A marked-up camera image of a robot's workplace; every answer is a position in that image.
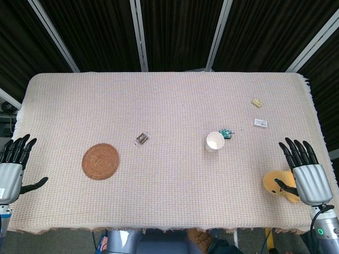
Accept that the brown woven round coaster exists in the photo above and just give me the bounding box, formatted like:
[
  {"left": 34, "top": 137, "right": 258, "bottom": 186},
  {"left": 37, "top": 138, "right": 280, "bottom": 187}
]
[{"left": 81, "top": 143, "right": 120, "bottom": 180}]

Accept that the grey-blue robot torso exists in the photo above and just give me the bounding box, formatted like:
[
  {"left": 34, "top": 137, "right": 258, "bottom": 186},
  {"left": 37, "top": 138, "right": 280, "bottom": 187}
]
[{"left": 105, "top": 229, "right": 189, "bottom": 254}]

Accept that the grey aluminium frame post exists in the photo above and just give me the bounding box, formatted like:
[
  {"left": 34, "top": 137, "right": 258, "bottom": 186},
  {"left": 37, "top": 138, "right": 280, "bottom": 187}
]
[
  {"left": 0, "top": 88, "right": 22, "bottom": 110},
  {"left": 285, "top": 10, "right": 339, "bottom": 73},
  {"left": 27, "top": 0, "right": 81, "bottom": 73},
  {"left": 129, "top": 0, "right": 149, "bottom": 72},
  {"left": 204, "top": 0, "right": 234, "bottom": 72}
]

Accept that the brown fuzzy object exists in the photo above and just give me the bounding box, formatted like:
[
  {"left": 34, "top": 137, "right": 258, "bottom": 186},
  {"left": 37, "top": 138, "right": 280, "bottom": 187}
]
[{"left": 185, "top": 228, "right": 216, "bottom": 254}]

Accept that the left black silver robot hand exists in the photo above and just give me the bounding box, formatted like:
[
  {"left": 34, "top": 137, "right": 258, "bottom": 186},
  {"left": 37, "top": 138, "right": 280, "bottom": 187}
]
[{"left": 0, "top": 134, "right": 49, "bottom": 205}]

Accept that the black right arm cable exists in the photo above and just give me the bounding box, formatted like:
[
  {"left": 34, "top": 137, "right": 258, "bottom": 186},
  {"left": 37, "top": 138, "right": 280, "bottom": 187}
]
[{"left": 309, "top": 203, "right": 335, "bottom": 239}]

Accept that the small green toy tank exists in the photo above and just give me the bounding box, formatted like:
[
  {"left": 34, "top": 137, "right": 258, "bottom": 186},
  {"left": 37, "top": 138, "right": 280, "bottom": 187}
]
[{"left": 218, "top": 128, "right": 235, "bottom": 139}]

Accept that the white paper cup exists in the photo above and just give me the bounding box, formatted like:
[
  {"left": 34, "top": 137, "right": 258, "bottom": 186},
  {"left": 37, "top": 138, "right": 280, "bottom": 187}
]
[{"left": 206, "top": 131, "right": 226, "bottom": 152}]

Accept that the yellow upright bar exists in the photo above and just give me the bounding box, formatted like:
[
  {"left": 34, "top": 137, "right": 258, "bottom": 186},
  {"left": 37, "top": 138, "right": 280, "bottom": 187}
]
[{"left": 265, "top": 229, "right": 274, "bottom": 250}]

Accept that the dark equipment clutter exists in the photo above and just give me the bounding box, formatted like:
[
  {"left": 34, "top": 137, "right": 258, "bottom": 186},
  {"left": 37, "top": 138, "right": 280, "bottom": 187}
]
[{"left": 0, "top": 100, "right": 19, "bottom": 140}]

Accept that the yellow plush toy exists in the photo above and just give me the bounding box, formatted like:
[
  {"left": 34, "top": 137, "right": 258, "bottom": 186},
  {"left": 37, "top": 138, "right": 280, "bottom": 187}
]
[{"left": 262, "top": 170, "right": 301, "bottom": 204}]

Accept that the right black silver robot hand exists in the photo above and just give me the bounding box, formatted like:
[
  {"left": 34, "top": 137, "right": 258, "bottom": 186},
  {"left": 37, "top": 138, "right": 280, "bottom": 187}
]
[{"left": 274, "top": 137, "right": 334, "bottom": 206}]

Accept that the beige woven tablecloth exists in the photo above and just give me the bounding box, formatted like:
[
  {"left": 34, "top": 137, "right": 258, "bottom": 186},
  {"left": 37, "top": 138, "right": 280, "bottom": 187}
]
[{"left": 6, "top": 71, "right": 338, "bottom": 236}]

